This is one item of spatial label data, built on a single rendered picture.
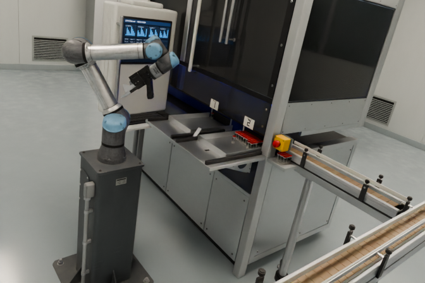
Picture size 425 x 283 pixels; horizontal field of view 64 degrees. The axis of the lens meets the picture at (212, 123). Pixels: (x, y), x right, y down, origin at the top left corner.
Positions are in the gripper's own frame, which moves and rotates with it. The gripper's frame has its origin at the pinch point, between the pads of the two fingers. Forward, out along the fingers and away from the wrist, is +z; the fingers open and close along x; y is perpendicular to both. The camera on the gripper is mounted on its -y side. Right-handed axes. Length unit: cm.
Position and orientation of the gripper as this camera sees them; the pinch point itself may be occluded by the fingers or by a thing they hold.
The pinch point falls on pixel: (125, 96)
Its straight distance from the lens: 192.0
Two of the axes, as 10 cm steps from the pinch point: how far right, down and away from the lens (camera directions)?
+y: -5.4, -8.1, -2.1
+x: -0.3, 2.7, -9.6
